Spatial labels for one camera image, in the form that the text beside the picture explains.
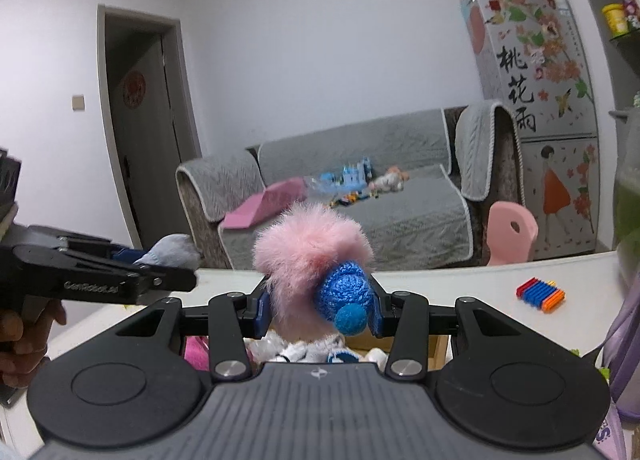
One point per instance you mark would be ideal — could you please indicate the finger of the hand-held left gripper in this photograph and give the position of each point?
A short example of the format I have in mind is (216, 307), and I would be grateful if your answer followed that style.
(127, 256)
(100, 280)

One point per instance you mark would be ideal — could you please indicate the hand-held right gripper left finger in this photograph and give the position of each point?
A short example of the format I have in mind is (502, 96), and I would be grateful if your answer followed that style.
(261, 312)

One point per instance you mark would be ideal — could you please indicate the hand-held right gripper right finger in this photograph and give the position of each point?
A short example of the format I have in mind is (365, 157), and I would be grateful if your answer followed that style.
(376, 315)

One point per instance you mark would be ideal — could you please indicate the grey sock roll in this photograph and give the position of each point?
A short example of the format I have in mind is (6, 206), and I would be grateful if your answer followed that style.
(170, 250)

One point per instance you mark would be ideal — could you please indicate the brown cardboard box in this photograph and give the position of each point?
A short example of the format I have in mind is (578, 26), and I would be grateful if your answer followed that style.
(420, 347)

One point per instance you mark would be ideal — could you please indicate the pink fluffy sock blue knit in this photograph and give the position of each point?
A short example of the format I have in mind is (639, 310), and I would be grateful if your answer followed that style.
(295, 260)

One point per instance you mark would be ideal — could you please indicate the white desktop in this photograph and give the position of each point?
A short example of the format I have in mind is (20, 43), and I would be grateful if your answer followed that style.
(450, 280)

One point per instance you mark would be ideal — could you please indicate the person's left hand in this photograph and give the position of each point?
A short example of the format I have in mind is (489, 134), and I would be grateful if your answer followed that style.
(20, 350)

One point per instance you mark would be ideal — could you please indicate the blue white sock roll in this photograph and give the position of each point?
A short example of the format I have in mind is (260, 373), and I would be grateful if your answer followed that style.
(290, 352)

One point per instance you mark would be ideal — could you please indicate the dark grey door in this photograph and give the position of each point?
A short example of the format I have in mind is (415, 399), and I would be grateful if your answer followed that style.
(150, 165)

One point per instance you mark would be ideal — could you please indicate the grey quilted sofa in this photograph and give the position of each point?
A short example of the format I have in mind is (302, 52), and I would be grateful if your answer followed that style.
(400, 220)

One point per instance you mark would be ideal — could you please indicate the pink flat book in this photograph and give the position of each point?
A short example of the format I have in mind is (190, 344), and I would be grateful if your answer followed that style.
(260, 207)

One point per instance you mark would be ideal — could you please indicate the small colourful toy pieces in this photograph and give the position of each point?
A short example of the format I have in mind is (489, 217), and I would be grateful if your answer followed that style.
(350, 198)

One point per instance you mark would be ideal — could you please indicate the small plush toy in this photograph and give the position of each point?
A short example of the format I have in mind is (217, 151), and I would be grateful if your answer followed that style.
(387, 182)

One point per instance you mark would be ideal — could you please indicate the blue toy castle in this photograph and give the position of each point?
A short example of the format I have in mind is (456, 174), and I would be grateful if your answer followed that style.
(350, 177)

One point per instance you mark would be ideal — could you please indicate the red round door decoration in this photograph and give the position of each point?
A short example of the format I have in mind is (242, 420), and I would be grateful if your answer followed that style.
(134, 90)

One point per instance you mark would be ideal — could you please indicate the blue orange toy block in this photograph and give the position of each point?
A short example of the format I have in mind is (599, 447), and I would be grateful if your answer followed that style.
(540, 295)

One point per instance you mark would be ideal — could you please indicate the flower sticker fridge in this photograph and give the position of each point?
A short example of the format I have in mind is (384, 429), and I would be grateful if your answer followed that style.
(550, 165)

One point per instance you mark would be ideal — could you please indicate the purple water bottle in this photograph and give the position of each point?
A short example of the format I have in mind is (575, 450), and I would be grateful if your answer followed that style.
(625, 355)

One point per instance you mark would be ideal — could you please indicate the yellow plastic container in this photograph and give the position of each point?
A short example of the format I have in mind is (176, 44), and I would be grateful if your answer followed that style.
(616, 20)

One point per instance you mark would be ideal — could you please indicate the white light switch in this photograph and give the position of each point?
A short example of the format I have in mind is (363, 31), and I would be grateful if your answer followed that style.
(78, 103)

